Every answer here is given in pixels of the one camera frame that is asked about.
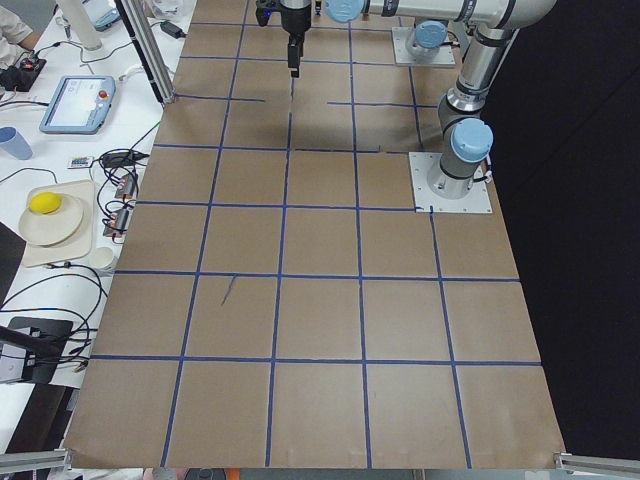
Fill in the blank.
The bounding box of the white paper cup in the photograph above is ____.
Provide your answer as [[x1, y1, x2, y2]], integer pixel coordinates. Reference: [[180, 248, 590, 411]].
[[89, 247, 118, 272]]

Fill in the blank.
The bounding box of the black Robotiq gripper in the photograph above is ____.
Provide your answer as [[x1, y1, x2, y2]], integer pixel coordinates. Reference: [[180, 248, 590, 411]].
[[256, 0, 311, 78]]

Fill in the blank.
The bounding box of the white cylinder post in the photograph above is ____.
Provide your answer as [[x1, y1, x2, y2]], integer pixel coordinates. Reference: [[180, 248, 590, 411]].
[[56, 0, 102, 51]]

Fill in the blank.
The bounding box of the blue teach pendant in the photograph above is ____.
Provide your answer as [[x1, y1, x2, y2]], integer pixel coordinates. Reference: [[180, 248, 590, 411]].
[[39, 75, 116, 135]]

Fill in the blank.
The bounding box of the aluminium frame post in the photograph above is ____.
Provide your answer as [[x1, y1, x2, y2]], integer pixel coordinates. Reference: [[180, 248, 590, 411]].
[[115, 0, 175, 105]]

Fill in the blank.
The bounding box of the beige tray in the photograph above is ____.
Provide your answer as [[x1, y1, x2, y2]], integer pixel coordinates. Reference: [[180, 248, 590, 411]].
[[18, 180, 96, 267]]

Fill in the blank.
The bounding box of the black monitor stand base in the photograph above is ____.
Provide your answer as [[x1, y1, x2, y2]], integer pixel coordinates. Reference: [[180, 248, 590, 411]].
[[1, 316, 73, 384]]

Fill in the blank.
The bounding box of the small remote control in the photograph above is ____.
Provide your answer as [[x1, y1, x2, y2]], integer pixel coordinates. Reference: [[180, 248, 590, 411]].
[[67, 156, 95, 169]]

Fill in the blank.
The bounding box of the blue plastic cup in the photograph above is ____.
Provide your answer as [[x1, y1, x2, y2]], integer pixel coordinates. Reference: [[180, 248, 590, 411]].
[[0, 126, 33, 160]]

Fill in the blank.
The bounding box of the black power brick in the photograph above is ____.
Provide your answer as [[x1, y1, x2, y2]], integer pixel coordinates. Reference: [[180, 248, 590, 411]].
[[160, 20, 187, 39]]

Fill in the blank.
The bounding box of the white round plate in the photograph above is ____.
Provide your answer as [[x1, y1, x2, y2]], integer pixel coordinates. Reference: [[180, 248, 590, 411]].
[[18, 194, 85, 246]]

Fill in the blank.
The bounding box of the yellow lemon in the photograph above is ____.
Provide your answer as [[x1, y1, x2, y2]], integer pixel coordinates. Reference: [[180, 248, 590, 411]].
[[28, 191, 62, 215]]

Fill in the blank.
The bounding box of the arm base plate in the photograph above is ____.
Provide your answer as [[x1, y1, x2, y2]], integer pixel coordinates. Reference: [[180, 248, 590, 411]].
[[409, 152, 493, 214], [392, 27, 456, 68]]

